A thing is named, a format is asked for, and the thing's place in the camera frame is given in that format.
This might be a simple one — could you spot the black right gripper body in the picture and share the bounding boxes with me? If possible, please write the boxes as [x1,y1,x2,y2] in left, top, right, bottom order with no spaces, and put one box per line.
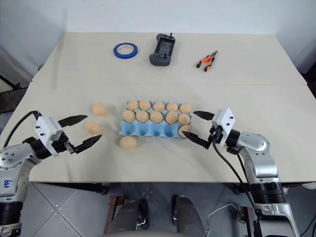
[207,124,224,147]

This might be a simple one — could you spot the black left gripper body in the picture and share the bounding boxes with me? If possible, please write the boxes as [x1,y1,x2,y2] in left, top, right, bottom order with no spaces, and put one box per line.
[50,133,76,156]

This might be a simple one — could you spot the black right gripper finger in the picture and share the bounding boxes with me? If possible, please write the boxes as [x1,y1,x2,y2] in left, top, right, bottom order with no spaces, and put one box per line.
[182,131,211,149]
[193,110,216,121]

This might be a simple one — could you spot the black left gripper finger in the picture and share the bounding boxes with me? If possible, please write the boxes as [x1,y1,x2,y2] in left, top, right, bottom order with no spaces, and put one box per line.
[74,134,103,153]
[58,114,88,128]

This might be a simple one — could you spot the blue egg carton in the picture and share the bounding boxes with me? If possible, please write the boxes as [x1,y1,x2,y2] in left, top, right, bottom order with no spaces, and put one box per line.
[118,99,194,138]

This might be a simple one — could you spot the black table leg bar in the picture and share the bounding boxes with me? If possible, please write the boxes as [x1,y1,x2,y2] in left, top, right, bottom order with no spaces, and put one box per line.
[58,182,110,196]
[233,183,250,196]

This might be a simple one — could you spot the orange black pliers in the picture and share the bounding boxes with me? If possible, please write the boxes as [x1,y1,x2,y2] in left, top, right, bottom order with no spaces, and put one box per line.
[196,49,219,73]

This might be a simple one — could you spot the rusty brown metal bar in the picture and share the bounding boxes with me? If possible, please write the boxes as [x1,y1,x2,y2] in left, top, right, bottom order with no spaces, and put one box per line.
[238,206,264,237]
[103,195,124,235]

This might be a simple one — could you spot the dark grey handheld controller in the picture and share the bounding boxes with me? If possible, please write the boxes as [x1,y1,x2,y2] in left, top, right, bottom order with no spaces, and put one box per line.
[149,32,176,67]

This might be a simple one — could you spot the dark rounded shape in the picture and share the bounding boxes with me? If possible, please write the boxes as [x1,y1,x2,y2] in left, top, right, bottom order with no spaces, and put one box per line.
[112,198,150,237]
[171,194,204,237]

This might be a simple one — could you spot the blue tape roll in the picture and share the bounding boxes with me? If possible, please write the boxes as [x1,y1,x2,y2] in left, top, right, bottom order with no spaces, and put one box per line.
[113,42,140,60]

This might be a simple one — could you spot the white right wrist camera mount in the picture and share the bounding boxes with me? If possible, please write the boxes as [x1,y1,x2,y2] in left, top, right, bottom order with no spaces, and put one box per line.
[211,107,236,147]

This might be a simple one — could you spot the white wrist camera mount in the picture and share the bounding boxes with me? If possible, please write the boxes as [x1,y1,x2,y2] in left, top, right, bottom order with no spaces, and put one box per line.
[34,116,63,150]
[211,107,236,147]

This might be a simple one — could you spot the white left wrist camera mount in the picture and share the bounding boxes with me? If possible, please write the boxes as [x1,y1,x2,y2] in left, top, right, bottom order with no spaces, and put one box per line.
[34,116,63,150]

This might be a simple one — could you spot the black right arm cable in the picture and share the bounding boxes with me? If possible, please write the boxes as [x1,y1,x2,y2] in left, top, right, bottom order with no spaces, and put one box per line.
[211,142,259,237]

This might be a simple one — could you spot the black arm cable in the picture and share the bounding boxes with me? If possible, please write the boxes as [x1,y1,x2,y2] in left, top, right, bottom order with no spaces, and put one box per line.
[211,142,259,237]
[2,110,43,149]

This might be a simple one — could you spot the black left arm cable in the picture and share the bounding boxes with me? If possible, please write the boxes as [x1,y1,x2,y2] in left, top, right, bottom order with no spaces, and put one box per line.
[2,110,43,149]

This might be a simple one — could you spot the white floor cable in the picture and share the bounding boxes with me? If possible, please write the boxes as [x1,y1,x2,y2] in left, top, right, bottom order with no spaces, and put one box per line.
[206,202,241,223]

